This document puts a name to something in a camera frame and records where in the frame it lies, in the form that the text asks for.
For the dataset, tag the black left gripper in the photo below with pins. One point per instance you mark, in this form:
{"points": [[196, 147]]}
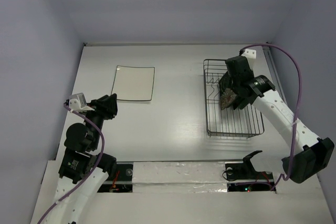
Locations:
{"points": [[108, 108]]}

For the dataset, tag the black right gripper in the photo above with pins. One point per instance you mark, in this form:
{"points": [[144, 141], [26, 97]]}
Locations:
{"points": [[234, 87]]}

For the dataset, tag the black floral square plate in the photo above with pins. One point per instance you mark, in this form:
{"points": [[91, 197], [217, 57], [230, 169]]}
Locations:
{"points": [[226, 95]]}

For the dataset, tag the white square plate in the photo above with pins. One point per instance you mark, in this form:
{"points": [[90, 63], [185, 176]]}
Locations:
{"points": [[134, 84]]}

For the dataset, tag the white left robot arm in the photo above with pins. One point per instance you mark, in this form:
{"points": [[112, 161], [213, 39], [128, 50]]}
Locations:
{"points": [[84, 167]]}

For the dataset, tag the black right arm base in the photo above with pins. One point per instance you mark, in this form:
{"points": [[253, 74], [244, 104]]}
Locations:
{"points": [[242, 170]]}

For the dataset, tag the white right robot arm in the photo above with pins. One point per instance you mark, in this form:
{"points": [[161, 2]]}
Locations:
{"points": [[309, 153]]}

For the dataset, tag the white foam front block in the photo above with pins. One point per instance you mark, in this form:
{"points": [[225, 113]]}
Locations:
{"points": [[178, 177]]}

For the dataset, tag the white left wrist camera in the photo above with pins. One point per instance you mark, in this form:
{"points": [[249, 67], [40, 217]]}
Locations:
{"points": [[77, 102]]}

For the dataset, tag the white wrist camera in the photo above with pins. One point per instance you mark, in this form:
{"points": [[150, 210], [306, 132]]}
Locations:
{"points": [[77, 102], [250, 55]]}

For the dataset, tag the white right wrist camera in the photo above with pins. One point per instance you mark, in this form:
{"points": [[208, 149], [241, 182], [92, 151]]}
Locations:
{"points": [[250, 55]]}

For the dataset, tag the metal wire dish rack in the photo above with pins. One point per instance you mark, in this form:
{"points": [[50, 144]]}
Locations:
{"points": [[228, 122]]}

